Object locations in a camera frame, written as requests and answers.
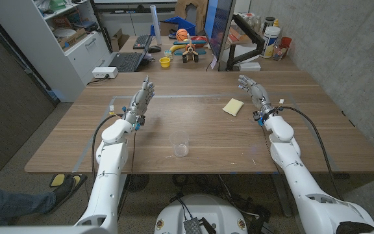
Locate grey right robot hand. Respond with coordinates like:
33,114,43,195
238,74,275,115

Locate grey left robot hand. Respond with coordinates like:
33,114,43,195
123,75,155,126

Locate yellow sponge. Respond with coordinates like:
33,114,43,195
222,97,245,117

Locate clear plastic cup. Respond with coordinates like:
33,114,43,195
168,130,190,159

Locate red cup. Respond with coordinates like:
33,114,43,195
279,36,293,50

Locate flat white box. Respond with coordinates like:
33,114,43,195
238,62,262,72

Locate black laptop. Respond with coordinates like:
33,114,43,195
108,34,153,73

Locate white power strip box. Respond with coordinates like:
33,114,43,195
92,66,119,79

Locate white canister blue label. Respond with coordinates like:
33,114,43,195
260,25,281,59

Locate black keyboard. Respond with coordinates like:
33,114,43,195
132,34,153,50

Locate cardboard box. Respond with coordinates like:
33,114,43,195
110,28,130,52

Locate wooden toy airplane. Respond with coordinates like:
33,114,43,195
173,33,208,64

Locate dark-lid jar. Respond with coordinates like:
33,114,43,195
262,16,276,33

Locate orange basketball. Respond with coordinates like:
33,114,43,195
175,28,189,42

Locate white paper roll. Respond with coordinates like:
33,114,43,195
149,5,162,46

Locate large flat monitor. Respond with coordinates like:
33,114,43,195
203,0,237,72

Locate red bowl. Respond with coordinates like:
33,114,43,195
190,35,208,49

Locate blue plastic bin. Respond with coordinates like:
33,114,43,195
150,16,197,37

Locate white shelf cabinet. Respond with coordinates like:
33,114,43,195
0,0,113,103

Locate black shoe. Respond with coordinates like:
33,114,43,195
45,175,77,215

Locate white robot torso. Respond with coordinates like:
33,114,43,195
154,194,249,234

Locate person's leg in jeans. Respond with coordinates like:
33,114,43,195
0,182,58,227

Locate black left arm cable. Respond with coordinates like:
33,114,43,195
91,113,123,180

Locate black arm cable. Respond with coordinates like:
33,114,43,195
273,105,343,201
91,113,123,180

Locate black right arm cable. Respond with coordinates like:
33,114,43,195
273,105,343,201

